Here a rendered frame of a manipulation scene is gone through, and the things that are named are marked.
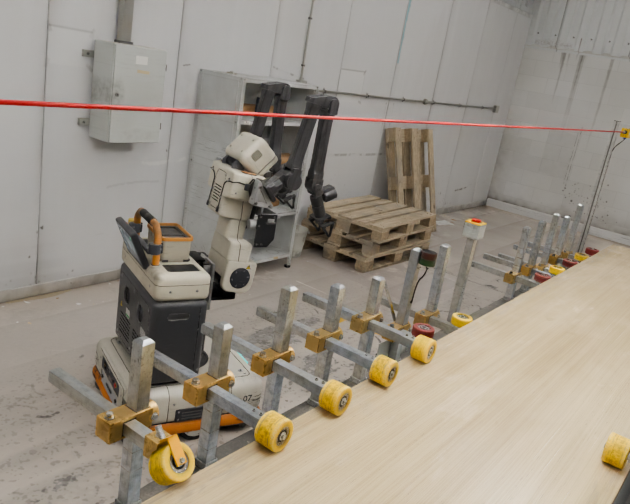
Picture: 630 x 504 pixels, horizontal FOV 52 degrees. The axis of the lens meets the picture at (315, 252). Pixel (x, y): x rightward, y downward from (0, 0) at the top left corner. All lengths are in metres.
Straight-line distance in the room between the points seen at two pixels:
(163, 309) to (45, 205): 1.79
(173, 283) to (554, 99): 8.15
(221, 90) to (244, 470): 3.65
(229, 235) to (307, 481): 1.74
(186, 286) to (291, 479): 1.48
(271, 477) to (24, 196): 3.16
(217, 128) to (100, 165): 0.88
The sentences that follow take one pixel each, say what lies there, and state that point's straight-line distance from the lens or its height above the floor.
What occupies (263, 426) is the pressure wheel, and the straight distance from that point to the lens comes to 1.53.
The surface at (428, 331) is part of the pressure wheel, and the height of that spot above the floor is 0.91.
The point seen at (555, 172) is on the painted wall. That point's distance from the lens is 10.22.
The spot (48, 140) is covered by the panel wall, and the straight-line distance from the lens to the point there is 4.34.
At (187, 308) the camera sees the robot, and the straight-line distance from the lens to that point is 2.86.
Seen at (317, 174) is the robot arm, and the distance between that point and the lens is 2.95.
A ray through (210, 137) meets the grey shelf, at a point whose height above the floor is 1.08.
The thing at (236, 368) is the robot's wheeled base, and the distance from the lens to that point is 3.22.
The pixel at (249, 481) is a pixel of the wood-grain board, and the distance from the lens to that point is 1.47.
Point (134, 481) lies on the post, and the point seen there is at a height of 0.78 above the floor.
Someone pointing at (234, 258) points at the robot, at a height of 0.83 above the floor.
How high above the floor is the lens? 1.78
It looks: 17 degrees down
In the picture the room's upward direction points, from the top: 10 degrees clockwise
